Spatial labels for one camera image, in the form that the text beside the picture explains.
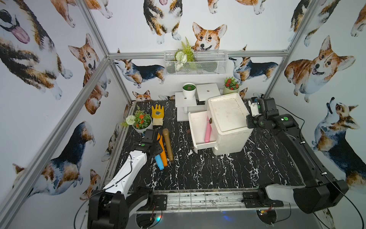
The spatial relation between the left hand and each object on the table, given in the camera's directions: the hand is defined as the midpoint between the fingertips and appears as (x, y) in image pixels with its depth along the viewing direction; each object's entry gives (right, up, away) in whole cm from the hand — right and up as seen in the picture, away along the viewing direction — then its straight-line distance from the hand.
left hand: (158, 146), depth 85 cm
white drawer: (+24, +13, +10) cm, 29 cm away
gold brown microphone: (+2, -6, +4) cm, 7 cm away
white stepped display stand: (+15, +25, +11) cm, 31 cm away
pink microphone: (+30, +9, +4) cm, 32 cm away
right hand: (+50, +17, -9) cm, 54 cm away
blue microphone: (+2, -7, -6) cm, 9 cm away
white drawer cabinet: (+40, +20, -3) cm, 45 cm away
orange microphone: (+3, +7, -15) cm, 17 cm away
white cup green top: (+18, +35, +10) cm, 41 cm away
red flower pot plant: (+46, +38, +9) cm, 60 cm away
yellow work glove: (-6, +20, +25) cm, 32 cm away
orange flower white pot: (-12, +15, +4) cm, 20 cm away
